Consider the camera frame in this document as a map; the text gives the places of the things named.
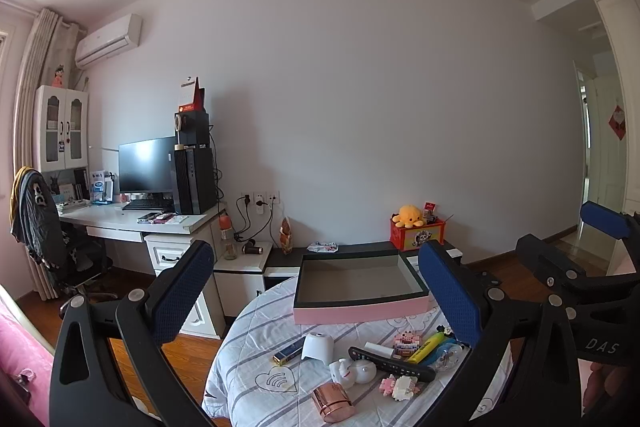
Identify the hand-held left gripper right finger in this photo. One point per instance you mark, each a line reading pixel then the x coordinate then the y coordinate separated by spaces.
pixel 450 297

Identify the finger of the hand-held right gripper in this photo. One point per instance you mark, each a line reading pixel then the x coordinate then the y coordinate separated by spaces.
pixel 545 259
pixel 605 219

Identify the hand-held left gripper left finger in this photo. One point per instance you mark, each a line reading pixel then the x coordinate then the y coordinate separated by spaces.
pixel 182 292

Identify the yellow highlighter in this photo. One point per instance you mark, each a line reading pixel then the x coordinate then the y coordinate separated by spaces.
pixel 425 348

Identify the clear plastic jar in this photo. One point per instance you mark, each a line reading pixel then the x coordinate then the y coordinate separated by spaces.
pixel 447 357

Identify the white charger block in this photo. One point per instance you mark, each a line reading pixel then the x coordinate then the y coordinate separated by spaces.
pixel 377 349

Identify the black remote control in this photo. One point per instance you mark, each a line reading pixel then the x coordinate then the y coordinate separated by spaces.
pixel 385 368

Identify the pink box with green rim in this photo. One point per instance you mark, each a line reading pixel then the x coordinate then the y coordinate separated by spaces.
pixel 350 312

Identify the pink and white block toy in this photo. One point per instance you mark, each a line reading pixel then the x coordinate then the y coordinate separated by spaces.
pixel 400 387

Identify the blue and gold box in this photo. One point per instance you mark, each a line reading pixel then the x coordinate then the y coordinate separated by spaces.
pixel 289 350

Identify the white cat figurine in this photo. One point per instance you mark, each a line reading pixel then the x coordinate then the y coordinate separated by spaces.
pixel 352 372

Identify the rose gold cup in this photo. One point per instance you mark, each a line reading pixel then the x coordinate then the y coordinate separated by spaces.
pixel 332 402

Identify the person's right hand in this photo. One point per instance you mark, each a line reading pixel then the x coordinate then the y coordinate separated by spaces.
pixel 602 389

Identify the white nightstand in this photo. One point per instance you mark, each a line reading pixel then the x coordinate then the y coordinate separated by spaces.
pixel 240 279

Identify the white door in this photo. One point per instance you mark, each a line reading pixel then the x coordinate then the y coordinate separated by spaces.
pixel 607 157

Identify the red printed crate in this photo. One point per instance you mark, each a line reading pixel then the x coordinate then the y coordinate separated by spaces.
pixel 417 237

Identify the pink book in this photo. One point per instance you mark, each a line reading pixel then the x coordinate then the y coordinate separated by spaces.
pixel 172 219

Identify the orange-capped bottle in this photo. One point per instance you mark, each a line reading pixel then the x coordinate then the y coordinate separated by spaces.
pixel 226 227

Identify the smartphone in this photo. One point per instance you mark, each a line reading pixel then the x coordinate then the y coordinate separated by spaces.
pixel 149 217

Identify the black cylindrical hair tool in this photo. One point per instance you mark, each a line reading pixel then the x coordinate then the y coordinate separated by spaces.
pixel 252 248

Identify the yellow octopus plush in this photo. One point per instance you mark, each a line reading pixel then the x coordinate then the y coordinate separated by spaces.
pixel 407 216

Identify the small red card packet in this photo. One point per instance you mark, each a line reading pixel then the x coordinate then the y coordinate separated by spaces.
pixel 430 207

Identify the striped white quilt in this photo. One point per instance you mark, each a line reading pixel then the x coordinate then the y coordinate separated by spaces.
pixel 260 342

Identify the white computer desk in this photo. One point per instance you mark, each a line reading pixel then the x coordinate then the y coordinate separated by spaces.
pixel 125 219

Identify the black keyboard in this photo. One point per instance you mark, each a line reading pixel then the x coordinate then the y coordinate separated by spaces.
pixel 142 206

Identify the red door decoration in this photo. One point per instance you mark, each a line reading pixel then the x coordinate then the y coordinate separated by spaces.
pixel 617 122

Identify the black office chair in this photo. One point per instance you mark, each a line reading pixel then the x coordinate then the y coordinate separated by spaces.
pixel 82 262

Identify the black computer tower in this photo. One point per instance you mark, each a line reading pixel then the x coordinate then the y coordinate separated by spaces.
pixel 195 182

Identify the black-topped low cabinet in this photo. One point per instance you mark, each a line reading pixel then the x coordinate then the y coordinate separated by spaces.
pixel 290 259

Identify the brown and white snack bag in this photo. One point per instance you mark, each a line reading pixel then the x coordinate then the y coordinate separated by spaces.
pixel 286 237

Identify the black computer monitor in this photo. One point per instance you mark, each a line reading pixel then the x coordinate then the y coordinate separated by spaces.
pixel 147 164

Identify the blue and white box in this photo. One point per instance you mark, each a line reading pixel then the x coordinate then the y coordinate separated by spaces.
pixel 101 187

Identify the white wipes packet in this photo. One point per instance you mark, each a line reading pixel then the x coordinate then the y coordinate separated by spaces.
pixel 322 247

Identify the stack of books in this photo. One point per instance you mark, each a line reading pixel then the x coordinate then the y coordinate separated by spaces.
pixel 72 206

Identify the pink bed blanket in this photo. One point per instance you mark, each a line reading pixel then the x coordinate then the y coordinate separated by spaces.
pixel 25 342

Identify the black speaker box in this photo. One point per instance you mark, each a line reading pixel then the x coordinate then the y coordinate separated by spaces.
pixel 195 127

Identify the black patterned jacket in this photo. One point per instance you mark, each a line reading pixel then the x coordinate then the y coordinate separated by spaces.
pixel 35 217

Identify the red and white box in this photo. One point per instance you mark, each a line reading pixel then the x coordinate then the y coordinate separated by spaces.
pixel 187 94

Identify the white glass-door cabinet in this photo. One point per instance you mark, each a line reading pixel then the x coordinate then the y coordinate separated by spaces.
pixel 60 127

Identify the small pink doll figure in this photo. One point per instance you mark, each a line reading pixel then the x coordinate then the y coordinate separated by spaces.
pixel 59 77

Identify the white air conditioner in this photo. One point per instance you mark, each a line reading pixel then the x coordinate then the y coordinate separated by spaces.
pixel 107 42

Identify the white wall outlet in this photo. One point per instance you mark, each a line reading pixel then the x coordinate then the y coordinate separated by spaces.
pixel 273 198
pixel 246 199
pixel 259 199

